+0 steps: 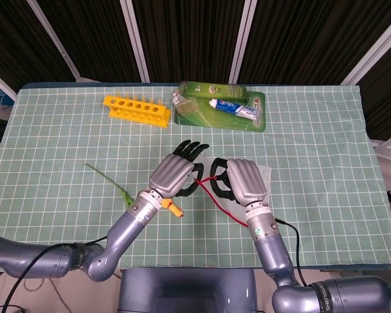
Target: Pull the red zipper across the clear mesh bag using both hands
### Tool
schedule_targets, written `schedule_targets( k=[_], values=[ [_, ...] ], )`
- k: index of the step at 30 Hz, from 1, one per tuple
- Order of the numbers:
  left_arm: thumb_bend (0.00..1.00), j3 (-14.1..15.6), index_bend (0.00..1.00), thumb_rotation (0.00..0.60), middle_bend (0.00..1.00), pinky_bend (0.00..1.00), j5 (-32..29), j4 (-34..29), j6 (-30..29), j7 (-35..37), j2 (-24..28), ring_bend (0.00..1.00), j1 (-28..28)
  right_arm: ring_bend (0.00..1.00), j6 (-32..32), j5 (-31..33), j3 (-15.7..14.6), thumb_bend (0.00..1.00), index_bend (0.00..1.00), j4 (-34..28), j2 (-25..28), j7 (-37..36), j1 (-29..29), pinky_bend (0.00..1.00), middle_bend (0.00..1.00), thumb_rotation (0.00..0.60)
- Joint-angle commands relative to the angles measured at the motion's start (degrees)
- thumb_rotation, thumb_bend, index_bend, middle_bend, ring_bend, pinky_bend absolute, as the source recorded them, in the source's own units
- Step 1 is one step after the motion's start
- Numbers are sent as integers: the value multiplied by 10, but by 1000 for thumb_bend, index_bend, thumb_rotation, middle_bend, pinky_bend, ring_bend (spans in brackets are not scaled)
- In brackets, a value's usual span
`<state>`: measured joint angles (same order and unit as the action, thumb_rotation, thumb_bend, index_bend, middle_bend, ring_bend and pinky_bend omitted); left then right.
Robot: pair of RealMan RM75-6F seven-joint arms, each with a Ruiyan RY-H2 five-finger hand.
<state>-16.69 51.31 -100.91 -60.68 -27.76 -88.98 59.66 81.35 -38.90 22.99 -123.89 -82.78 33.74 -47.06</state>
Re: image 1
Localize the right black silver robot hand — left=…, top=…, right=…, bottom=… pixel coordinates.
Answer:
left=209, top=157, right=269, bottom=207

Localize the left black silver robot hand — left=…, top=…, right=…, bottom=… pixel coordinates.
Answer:
left=149, top=140, right=210, bottom=199

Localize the clear mesh zipper pouch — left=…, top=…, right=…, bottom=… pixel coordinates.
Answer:
left=195, top=164, right=273, bottom=229

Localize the yellow rubber chicken toy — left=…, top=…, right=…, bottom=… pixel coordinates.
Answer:
left=161, top=199, right=185, bottom=218

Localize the artificial pink tulip flower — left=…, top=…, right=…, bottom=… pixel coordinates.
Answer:
left=85, top=163, right=135, bottom=207

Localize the green blister pack card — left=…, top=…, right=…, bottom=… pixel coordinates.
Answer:
left=174, top=80, right=267, bottom=134

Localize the yellow test tube rack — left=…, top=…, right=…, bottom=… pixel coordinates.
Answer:
left=102, top=91, right=172, bottom=129

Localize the crumpled clear plastic wrapper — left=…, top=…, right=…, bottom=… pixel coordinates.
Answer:
left=171, top=91, right=197, bottom=119

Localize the white blue toothpaste tube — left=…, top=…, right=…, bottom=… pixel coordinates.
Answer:
left=209, top=98, right=260, bottom=123

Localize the green checked tablecloth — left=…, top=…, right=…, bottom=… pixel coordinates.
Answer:
left=0, top=83, right=391, bottom=272

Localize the grey-blue robot torso base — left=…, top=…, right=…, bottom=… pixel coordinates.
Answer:
left=117, top=269, right=274, bottom=313

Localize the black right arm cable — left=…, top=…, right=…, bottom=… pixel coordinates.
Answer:
left=275, top=217, right=308, bottom=285

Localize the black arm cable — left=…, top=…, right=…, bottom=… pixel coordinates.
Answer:
left=275, top=217, right=308, bottom=285
left=1, top=235, right=109, bottom=313

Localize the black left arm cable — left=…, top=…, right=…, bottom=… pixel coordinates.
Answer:
left=1, top=235, right=109, bottom=313

